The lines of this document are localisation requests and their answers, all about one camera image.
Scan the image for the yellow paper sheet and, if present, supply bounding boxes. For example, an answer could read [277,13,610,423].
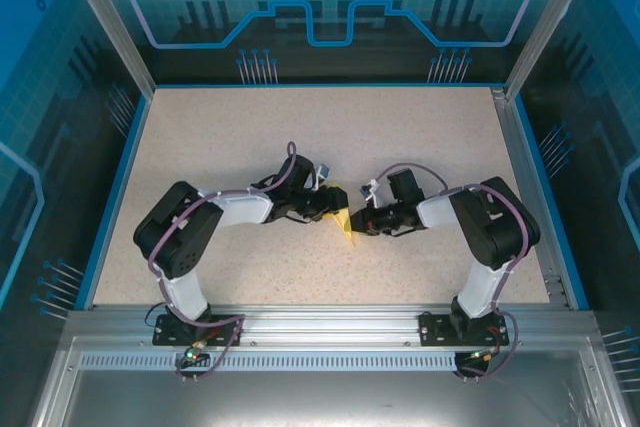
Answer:
[321,206,365,249]

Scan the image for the steel sheet tray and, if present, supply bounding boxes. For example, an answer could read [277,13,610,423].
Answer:
[27,335,634,427]

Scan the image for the blue table border trim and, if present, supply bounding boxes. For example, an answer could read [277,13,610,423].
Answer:
[74,81,591,311]

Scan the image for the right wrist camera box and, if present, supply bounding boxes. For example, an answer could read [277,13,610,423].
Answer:
[356,179,382,204]

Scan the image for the aluminium mounting rail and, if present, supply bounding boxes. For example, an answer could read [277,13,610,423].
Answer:
[64,302,599,348]

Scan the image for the aluminium side rail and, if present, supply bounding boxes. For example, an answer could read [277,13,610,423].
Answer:
[491,87,572,311]

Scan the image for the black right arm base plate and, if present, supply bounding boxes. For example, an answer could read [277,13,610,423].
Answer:
[418,311,511,348]

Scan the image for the slotted metal cable strip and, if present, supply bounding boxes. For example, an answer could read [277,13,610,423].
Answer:
[78,352,460,370]

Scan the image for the right cable connector with LED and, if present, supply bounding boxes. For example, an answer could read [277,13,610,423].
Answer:
[468,346,502,364]

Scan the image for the cable connector with led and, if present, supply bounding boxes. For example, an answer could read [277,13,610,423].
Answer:
[183,340,210,364]
[468,346,502,364]

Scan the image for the left cable connector with LED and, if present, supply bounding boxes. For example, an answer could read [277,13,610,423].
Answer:
[183,340,210,364]

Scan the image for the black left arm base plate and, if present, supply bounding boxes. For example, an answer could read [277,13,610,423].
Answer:
[152,313,245,347]

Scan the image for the aluminium frame post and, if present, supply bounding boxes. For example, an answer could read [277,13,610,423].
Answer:
[504,0,605,99]
[53,0,157,97]

